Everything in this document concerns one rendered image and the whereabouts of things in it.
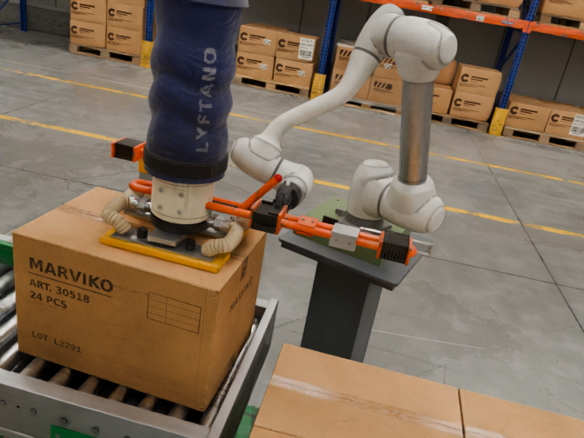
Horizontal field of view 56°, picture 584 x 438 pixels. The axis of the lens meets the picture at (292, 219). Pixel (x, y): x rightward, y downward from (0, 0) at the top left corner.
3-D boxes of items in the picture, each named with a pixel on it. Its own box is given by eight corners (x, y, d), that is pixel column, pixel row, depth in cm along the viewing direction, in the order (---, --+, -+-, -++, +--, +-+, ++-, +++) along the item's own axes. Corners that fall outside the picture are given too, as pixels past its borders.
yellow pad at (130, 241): (98, 243, 149) (99, 227, 147) (117, 228, 158) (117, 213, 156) (217, 274, 144) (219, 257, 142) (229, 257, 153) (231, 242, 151)
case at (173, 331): (17, 351, 164) (11, 231, 148) (95, 288, 200) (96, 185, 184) (204, 413, 153) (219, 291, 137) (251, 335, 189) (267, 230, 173)
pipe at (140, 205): (102, 228, 149) (103, 209, 147) (145, 197, 172) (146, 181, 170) (222, 259, 145) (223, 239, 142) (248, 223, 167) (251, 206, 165)
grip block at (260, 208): (247, 228, 148) (249, 209, 146) (256, 215, 157) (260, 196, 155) (276, 236, 147) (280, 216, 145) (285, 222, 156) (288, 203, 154)
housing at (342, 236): (328, 246, 147) (331, 231, 145) (332, 235, 153) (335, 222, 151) (354, 252, 146) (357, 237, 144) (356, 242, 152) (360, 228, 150)
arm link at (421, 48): (402, 208, 220) (450, 228, 206) (376, 226, 212) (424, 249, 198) (412, 8, 176) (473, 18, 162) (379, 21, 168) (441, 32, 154)
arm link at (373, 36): (344, 42, 179) (377, 49, 170) (371, -8, 179) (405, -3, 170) (362, 63, 189) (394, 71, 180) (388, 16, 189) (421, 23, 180)
